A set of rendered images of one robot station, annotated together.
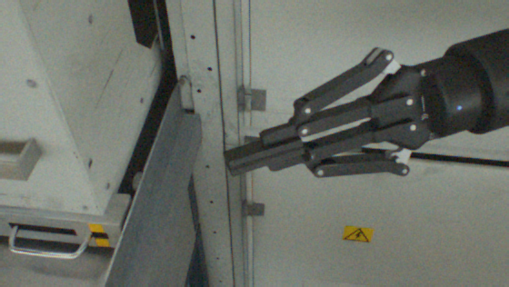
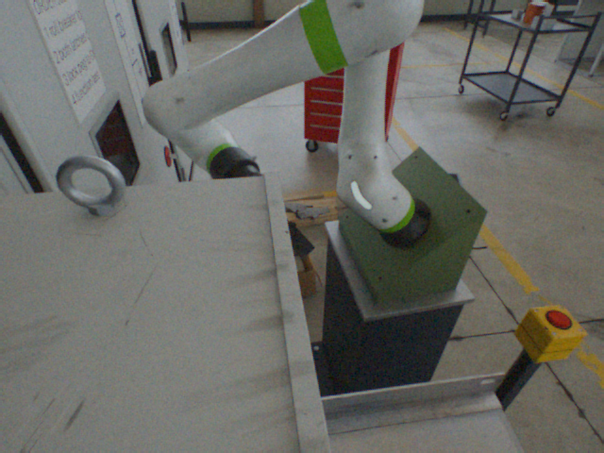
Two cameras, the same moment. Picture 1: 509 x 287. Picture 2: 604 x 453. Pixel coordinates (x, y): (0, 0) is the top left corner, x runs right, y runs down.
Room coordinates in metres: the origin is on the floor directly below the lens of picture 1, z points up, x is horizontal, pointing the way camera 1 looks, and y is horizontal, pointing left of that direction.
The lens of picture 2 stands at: (0.43, 0.46, 1.55)
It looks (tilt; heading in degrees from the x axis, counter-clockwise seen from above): 40 degrees down; 254
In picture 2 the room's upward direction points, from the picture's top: straight up
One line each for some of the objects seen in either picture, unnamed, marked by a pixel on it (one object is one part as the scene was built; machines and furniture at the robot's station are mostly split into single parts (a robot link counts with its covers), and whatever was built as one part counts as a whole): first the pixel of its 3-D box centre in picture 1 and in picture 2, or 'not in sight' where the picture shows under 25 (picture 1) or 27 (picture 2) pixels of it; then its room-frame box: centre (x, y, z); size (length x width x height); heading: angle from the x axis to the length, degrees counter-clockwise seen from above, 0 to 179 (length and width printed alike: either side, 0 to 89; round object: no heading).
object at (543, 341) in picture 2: not in sight; (548, 333); (-0.22, 0.15, 0.85); 0.08 x 0.08 x 0.10; 82
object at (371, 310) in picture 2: not in sight; (390, 258); (-0.06, -0.27, 0.74); 0.42 x 0.32 x 0.02; 86
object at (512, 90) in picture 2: not in sight; (518, 58); (-2.80, -2.83, 0.48); 0.90 x 0.60 x 0.96; 86
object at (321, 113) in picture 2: not in sight; (352, 89); (-0.78, -2.34, 0.51); 0.70 x 0.48 x 1.03; 147
